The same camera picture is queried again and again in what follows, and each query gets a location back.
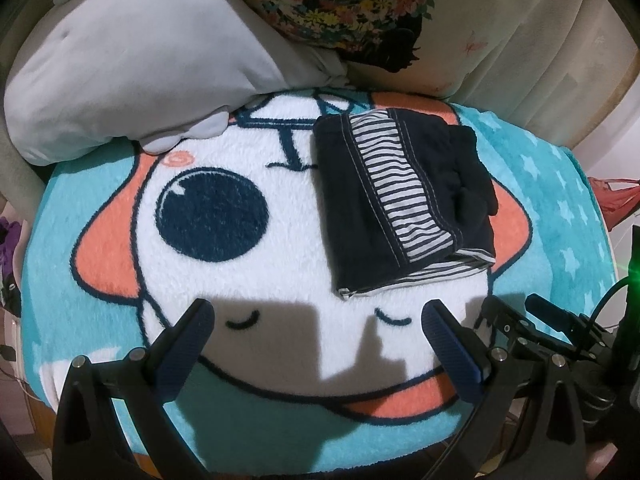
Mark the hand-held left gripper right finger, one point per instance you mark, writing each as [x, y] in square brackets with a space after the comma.
[454, 345]

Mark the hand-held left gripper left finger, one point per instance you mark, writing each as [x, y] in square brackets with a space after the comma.
[192, 342]

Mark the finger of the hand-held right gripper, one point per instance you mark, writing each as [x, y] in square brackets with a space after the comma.
[552, 312]
[510, 322]

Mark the striped navy pants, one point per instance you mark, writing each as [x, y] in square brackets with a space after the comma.
[400, 195]

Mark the printed cartoon blanket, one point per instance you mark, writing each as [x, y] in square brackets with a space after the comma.
[280, 270]

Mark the red object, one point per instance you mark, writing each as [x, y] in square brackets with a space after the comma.
[615, 195]

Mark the purple clothes pile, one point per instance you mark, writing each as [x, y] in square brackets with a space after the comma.
[10, 255]

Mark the beige sofa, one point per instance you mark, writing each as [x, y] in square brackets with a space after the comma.
[560, 60]

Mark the grey white plush toy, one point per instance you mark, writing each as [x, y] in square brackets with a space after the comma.
[125, 70]

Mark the floral print cushion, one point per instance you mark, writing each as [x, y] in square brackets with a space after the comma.
[380, 5]

